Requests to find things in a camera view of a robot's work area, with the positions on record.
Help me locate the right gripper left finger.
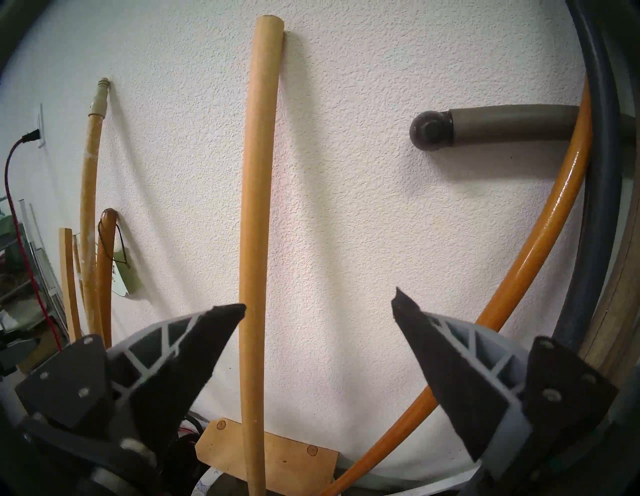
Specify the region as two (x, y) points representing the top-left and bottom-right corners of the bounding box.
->
(15, 303), (247, 453)

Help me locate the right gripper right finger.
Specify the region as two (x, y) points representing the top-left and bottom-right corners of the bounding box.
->
(392, 287), (618, 478)

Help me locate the paint-speckled pole with threaded tip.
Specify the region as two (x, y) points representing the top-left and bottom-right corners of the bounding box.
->
(80, 77), (110, 341)

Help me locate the plain light wooden dowel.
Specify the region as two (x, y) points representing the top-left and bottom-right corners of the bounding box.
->
(239, 15), (285, 496)

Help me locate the floral white blue ceramic pot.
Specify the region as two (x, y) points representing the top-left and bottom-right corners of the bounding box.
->
(192, 467), (222, 496)

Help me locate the pale green Dunbar sign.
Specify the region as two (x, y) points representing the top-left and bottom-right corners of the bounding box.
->
(112, 240), (134, 298)

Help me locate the long white floor pipe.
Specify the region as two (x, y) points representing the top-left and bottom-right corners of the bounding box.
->
(345, 464), (482, 496)

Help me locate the dark brown stick with loop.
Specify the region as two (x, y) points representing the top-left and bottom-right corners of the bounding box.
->
(96, 208), (119, 348)

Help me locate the flat thin wooden slat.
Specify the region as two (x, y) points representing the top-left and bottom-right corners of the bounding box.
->
(59, 228), (83, 343)

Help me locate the flat wooden board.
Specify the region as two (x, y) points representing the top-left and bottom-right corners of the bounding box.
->
(195, 419), (341, 496)

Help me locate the grey metal shelf rack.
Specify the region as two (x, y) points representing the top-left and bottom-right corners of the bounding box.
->
(0, 195), (68, 351)

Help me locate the white plastic pipe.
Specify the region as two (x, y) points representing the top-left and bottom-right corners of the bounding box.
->
(19, 200), (66, 321)

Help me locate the thick pale wooden handle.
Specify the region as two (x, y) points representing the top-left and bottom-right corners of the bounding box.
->
(580, 165), (640, 381)

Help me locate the glossy orange rake handle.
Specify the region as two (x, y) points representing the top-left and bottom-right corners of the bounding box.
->
(320, 75), (593, 496)

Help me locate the grey handle with dark grip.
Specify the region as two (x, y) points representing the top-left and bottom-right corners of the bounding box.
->
(550, 0), (626, 351)

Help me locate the grey wall hook bar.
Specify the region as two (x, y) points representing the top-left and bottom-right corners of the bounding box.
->
(410, 104), (636, 151)

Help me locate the red and black power cord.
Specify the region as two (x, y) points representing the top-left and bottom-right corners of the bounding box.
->
(5, 129), (63, 351)

